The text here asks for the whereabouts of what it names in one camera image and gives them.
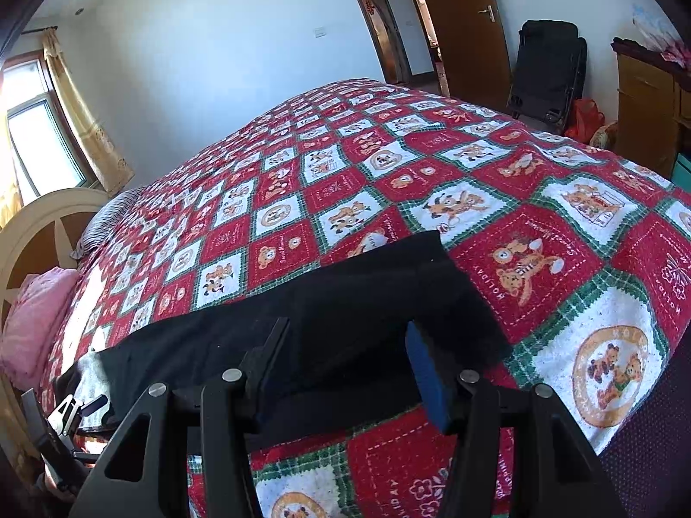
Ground black pants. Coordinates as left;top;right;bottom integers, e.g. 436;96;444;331
54;231;510;450

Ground folded pink blanket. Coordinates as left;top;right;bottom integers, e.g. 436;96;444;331
1;267;81;391

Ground cream wooden headboard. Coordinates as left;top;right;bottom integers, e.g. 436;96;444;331
1;188;109;324

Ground red patchwork bedspread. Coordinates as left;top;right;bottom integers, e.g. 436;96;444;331
38;79;690;517

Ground striped grey pillow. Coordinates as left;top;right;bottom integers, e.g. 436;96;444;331
70;187;143;261

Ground right yellow curtain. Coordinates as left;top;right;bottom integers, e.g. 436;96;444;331
41;27;135;198

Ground window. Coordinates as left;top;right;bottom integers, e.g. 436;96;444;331
1;51;97;203

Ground red plastic bag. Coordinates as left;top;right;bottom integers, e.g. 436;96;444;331
564;98;604;144

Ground wooden dresser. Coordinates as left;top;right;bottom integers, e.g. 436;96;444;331
612;38;690;178

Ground floral items on dresser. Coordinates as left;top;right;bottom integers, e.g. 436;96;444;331
631;5;691;70

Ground brown wooden door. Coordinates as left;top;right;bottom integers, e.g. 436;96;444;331
425;0;510;111

